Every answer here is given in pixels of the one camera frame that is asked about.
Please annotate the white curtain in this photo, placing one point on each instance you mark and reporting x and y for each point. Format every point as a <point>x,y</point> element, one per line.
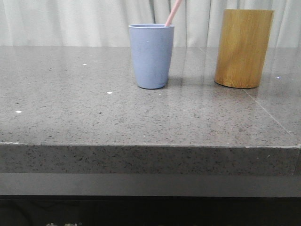
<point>97,23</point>

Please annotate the bamboo cylinder holder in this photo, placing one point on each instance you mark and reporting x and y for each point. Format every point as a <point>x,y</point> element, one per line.
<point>242,48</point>

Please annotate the blue plastic cup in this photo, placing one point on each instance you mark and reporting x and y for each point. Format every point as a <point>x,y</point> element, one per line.
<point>151,50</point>

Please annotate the dark cabinet front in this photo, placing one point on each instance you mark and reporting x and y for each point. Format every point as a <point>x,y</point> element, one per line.
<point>150,211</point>

